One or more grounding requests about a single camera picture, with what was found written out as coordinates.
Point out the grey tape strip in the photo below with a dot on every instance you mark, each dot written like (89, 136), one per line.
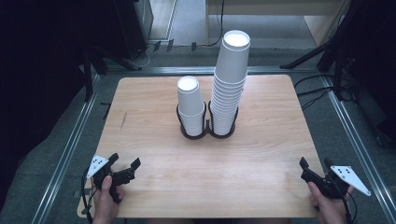
(77, 194)

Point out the person's right hand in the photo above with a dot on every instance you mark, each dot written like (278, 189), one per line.
(331, 211)

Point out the metal floor rail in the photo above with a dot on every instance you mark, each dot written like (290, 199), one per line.
(174, 70)
(358, 149)
(67, 152)

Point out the black double cup holder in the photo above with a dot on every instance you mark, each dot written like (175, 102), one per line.
(206, 129)

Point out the black tripod stand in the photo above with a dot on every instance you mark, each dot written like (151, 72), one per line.
(337, 62)
(88, 74)

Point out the tall stack of white cups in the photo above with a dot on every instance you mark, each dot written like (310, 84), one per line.
(232, 68)

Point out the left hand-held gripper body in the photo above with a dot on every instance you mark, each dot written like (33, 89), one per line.
(97, 165)

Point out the short stack of white cups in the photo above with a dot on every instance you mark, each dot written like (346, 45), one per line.
(190, 99)

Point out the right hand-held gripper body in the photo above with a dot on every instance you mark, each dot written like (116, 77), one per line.
(347, 177)

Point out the person's left hand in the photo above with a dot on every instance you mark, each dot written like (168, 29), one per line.
(104, 205)

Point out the light wooden desk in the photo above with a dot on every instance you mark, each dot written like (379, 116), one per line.
(320, 28)

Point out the dark computer tower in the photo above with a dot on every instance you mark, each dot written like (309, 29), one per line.
(130, 28)

